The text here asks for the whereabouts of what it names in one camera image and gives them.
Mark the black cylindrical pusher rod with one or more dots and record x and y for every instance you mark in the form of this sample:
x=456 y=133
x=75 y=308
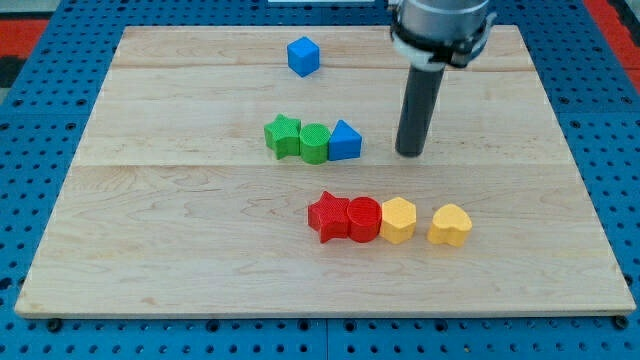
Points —
x=420 y=97

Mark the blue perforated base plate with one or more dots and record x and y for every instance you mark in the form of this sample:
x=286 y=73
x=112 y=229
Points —
x=59 y=56

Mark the green star block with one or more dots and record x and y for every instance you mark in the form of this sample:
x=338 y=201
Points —
x=282 y=136

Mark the blue cube block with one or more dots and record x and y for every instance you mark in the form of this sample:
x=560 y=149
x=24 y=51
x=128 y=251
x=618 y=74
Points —
x=303 y=56

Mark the red star block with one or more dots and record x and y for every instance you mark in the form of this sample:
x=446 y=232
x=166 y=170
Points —
x=328 y=217

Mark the blue triangle block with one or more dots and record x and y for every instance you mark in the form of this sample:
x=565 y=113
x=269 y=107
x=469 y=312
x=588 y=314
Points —
x=344 y=143

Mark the light wooden board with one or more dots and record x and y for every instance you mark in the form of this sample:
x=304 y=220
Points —
x=174 y=207

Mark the red cylinder block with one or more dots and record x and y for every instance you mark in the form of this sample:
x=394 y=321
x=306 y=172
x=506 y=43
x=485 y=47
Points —
x=365 y=216

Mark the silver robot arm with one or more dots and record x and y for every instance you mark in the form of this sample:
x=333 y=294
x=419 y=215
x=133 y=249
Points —
x=433 y=34

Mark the yellow hexagon block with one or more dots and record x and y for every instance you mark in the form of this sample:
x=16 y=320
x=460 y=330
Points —
x=399 y=218

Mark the yellow heart block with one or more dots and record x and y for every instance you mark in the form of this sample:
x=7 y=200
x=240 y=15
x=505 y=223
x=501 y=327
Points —
x=450 y=225

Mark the green cylinder block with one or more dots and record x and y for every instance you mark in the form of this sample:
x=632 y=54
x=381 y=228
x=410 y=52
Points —
x=314 y=143

